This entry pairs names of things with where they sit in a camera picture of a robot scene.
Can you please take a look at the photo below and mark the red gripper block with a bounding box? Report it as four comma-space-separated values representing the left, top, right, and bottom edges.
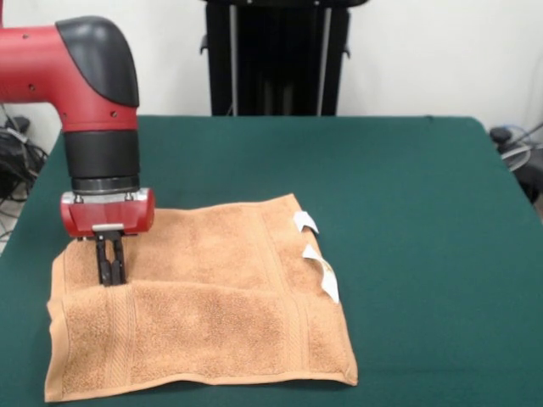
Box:
59, 187, 156, 287

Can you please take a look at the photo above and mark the tan terry towel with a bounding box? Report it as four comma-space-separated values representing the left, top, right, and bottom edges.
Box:
44, 193, 359, 404

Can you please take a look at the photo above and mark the dark green table cloth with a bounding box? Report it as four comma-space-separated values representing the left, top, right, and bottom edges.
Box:
0, 114, 543, 407

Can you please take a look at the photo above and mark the black cable bundle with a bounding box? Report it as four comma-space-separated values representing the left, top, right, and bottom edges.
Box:
0, 126, 48, 204

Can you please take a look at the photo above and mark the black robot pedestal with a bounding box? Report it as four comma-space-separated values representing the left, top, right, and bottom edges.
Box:
199, 0, 370, 117

